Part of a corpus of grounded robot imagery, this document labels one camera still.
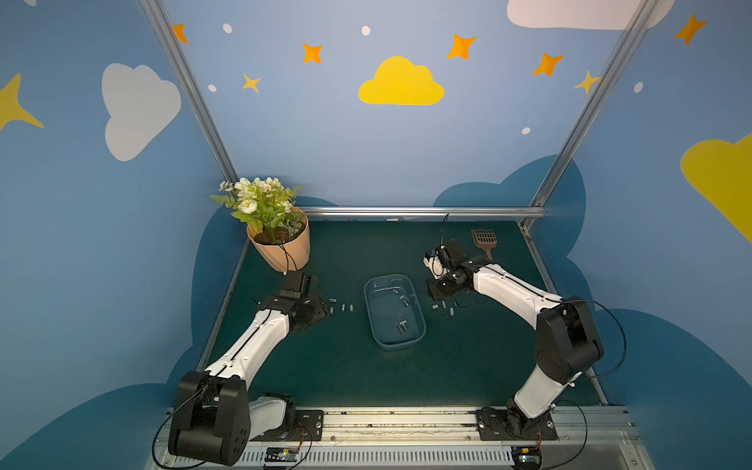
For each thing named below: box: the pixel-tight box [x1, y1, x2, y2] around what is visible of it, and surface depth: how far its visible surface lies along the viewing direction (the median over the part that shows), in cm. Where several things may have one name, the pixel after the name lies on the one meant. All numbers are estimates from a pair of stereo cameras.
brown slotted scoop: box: [471, 229, 498, 261], surface depth 117 cm
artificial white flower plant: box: [208, 176, 307, 243], surface depth 87 cm
